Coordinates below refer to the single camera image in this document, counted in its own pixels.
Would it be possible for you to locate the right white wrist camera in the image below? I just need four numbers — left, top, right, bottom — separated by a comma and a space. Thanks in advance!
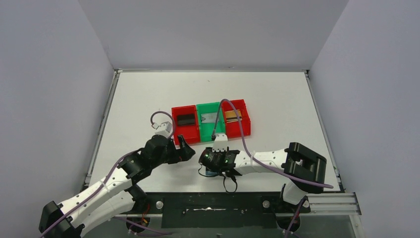
212, 133, 228, 153

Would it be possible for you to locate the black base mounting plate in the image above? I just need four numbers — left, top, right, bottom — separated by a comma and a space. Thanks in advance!
147, 192, 298, 229

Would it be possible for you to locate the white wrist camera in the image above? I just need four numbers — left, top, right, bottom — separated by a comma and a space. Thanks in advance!
152, 121, 173, 138
212, 133, 228, 153

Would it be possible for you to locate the green plastic bin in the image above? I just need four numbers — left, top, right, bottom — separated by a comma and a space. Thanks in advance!
196, 102, 220, 143

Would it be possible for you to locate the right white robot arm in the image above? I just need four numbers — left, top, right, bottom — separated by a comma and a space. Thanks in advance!
199, 142, 333, 205

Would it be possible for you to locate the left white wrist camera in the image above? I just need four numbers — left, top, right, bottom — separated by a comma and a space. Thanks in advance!
152, 121, 173, 138

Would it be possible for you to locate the gold credit card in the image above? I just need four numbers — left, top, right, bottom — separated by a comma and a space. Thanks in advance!
225, 110, 243, 123

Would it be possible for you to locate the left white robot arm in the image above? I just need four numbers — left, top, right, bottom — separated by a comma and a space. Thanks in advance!
39, 135, 196, 238

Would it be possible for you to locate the red plastic bin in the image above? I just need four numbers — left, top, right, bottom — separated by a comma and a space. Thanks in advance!
222, 99, 251, 138
171, 105, 201, 145

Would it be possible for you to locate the teal card holder wallet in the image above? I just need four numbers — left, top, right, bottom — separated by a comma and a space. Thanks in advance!
205, 168, 218, 178

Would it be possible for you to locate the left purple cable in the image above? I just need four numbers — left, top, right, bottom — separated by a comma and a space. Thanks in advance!
39, 111, 178, 238

